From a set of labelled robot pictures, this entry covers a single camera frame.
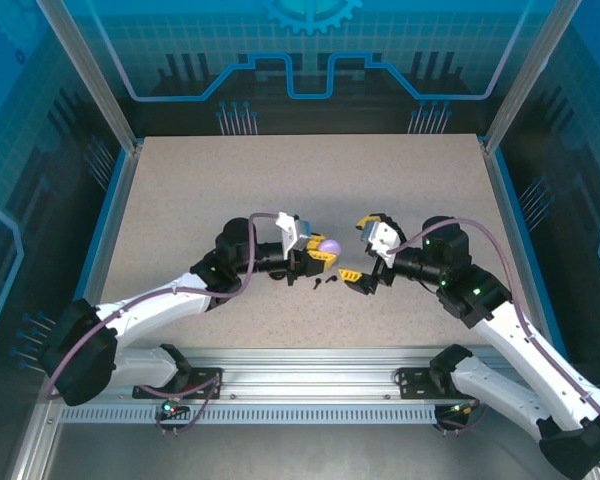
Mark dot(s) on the purple earbud charging case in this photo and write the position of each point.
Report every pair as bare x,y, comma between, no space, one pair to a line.
331,246

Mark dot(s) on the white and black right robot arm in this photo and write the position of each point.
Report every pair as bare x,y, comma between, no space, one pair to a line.
515,350

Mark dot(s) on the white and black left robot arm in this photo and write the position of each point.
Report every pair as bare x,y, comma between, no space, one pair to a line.
145,310

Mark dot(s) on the right connector with green light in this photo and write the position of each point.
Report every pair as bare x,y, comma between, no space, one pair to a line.
457,410

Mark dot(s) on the connector with green light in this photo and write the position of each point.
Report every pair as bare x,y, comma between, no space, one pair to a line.
457,410
169,408

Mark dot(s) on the left connector with green light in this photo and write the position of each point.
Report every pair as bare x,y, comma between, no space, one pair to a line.
169,408

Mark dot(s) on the aluminium and blue right side rail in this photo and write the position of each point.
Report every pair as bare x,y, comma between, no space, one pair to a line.
509,200

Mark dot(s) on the aluminium and blue rail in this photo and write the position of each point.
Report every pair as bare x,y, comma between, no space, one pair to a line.
509,200
116,200

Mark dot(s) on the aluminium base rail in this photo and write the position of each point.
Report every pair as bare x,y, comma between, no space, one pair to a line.
305,372

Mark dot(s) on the aluminium and blue left side rail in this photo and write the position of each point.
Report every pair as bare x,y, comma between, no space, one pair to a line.
116,200

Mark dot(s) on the aluminium right frame post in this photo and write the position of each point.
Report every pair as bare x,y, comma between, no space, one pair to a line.
532,75

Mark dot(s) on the aluminium frame post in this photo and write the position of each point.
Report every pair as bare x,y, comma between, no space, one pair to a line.
532,75
92,75

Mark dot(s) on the aluminium left frame post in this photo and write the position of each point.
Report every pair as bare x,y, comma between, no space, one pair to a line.
92,75

